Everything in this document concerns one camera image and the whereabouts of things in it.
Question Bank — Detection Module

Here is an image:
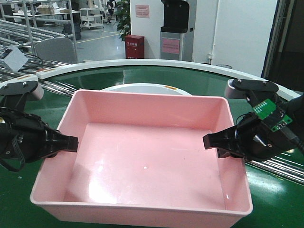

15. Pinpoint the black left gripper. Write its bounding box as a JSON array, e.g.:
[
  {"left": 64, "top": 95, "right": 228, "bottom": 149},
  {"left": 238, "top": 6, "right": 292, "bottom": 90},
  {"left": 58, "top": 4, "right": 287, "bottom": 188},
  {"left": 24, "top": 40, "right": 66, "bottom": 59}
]
[{"left": 0, "top": 107, "right": 78, "bottom": 164}]

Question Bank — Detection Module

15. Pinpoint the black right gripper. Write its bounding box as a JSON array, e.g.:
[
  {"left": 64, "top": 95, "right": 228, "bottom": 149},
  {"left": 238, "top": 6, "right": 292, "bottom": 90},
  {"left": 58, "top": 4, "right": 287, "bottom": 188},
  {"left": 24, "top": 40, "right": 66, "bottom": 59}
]
[{"left": 203, "top": 113, "right": 296, "bottom": 162}]

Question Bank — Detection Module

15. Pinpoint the pink plastic bin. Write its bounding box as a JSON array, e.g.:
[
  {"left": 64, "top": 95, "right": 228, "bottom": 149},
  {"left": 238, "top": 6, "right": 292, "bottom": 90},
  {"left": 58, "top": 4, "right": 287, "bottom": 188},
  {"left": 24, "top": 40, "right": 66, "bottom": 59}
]
[{"left": 30, "top": 90, "right": 253, "bottom": 228}]

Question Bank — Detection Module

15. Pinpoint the green circuit board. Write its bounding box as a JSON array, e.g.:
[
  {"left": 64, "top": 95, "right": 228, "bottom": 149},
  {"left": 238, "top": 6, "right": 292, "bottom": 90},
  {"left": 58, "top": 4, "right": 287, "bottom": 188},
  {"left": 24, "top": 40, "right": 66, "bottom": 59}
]
[{"left": 253, "top": 99, "right": 293, "bottom": 132}]

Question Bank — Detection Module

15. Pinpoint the steel roller strip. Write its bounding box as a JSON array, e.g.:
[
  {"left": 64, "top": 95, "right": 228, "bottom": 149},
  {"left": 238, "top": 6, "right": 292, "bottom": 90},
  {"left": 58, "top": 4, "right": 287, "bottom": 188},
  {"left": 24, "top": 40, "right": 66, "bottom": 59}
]
[{"left": 247, "top": 149, "right": 304, "bottom": 186}]

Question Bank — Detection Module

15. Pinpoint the white control box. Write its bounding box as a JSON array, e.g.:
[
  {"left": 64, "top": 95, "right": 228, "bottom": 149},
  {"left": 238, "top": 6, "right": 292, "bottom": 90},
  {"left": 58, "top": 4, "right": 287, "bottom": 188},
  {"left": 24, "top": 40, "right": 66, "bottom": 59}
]
[{"left": 0, "top": 46, "right": 28, "bottom": 72}]

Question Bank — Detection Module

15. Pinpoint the grey chair back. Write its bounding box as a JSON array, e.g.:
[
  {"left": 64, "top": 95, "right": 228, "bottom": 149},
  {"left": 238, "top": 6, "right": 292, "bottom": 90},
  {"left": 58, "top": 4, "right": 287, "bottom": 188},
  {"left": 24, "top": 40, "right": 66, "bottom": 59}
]
[{"left": 34, "top": 38, "right": 78, "bottom": 64}]

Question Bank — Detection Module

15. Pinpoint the red fire extinguisher box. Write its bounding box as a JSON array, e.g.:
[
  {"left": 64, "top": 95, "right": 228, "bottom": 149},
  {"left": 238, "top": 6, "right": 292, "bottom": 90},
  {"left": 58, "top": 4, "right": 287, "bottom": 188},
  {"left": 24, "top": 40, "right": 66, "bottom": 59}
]
[{"left": 125, "top": 35, "right": 144, "bottom": 59}]

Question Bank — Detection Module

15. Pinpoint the white rack cart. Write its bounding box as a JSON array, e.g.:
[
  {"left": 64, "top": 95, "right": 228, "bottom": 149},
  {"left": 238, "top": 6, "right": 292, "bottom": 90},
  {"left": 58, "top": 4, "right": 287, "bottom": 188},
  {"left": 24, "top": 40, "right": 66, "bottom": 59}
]
[{"left": 79, "top": 8, "right": 104, "bottom": 30}]

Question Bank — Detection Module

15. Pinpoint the black and silver water dispenser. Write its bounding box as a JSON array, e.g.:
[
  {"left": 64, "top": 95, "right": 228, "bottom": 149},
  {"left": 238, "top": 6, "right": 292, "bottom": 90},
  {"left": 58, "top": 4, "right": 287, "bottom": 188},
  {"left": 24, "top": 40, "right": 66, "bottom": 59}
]
[{"left": 160, "top": 0, "right": 190, "bottom": 60}]

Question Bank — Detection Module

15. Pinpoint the green potted plant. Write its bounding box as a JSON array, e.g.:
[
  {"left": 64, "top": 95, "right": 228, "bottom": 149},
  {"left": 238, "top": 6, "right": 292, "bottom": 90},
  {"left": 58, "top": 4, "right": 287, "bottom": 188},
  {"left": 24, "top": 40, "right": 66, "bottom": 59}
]
[{"left": 116, "top": 0, "right": 131, "bottom": 42}]

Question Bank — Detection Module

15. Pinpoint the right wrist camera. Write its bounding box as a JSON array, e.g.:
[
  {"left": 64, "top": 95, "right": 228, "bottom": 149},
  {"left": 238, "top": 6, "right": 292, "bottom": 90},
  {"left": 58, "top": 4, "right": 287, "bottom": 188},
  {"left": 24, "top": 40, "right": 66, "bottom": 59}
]
[{"left": 225, "top": 79, "right": 279, "bottom": 107}]

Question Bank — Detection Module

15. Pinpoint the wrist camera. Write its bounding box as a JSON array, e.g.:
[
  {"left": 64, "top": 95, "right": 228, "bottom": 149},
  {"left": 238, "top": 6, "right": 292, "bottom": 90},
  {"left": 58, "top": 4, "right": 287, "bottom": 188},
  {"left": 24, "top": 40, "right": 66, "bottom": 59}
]
[
  {"left": 0, "top": 81, "right": 44, "bottom": 112},
  {"left": 225, "top": 79, "right": 279, "bottom": 107}
]

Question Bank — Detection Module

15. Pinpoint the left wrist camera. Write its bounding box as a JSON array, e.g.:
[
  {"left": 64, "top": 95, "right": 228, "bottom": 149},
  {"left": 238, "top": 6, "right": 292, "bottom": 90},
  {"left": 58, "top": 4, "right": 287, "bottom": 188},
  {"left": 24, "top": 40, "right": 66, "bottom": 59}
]
[{"left": 0, "top": 81, "right": 44, "bottom": 112}]

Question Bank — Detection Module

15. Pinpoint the white outer conveyor rail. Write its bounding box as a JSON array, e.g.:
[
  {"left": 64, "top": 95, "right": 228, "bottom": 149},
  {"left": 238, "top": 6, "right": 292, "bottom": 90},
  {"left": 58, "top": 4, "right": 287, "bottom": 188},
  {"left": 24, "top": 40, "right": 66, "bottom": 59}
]
[{"left": 0, "top": 58, "right": 304, "bottom": 100}]

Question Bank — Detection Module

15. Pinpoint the white inner conveyor ring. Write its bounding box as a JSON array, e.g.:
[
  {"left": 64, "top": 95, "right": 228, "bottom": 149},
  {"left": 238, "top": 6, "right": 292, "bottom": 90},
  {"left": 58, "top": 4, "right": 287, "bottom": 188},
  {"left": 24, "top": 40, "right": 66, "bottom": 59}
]
[{"left": 101, "top": 83, "right": 192, "bottom": 96}]

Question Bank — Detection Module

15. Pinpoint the pink wall notice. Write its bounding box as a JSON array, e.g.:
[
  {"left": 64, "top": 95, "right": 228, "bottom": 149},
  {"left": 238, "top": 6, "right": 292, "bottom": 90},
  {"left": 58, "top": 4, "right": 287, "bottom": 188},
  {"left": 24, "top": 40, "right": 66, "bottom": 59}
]
[{"left": 135, "top": 5, "right": 150, "bottom": 19}]

